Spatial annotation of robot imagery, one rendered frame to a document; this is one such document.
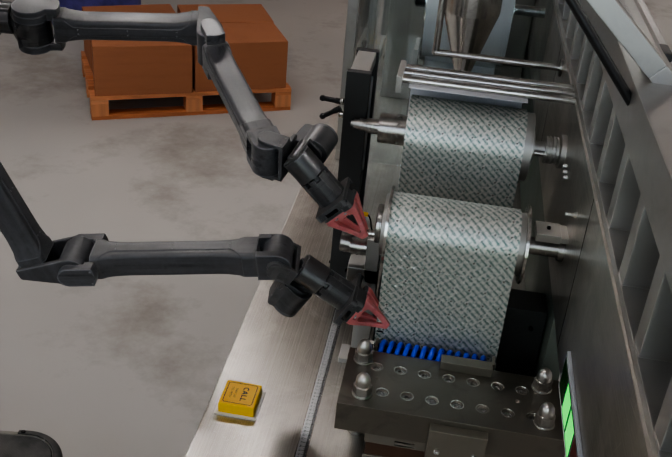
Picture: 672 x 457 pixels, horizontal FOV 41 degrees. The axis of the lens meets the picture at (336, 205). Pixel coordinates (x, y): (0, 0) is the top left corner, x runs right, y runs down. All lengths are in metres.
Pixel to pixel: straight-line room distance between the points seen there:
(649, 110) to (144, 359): 2.41
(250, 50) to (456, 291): 3.63
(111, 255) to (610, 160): 0.89
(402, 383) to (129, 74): 3.67
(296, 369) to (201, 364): 1.45
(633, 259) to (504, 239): 0.45
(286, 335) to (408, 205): 0.48
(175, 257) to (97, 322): 1.87
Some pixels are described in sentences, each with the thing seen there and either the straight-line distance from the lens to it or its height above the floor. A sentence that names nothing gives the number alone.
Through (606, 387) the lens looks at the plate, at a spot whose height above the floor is 1.35.
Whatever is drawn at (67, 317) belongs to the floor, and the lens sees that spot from 3.55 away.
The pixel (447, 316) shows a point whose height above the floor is 1.11.
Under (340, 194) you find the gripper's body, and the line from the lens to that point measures 1.62.
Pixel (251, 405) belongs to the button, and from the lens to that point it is 1.73.
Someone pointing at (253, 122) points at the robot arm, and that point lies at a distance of 1.66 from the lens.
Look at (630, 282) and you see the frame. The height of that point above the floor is 1.46.
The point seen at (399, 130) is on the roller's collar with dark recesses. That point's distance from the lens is 1.82.
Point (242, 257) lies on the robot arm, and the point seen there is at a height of 1.20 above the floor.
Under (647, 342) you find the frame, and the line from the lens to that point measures 1.09.
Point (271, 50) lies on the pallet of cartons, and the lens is 5.17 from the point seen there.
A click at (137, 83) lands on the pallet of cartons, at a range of 5.10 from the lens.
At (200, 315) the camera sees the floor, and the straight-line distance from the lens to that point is 3.52.
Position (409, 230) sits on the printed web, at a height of 1.28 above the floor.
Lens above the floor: 2.08
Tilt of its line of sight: 29 degrees down
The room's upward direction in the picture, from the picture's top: 5 degrees clockwise
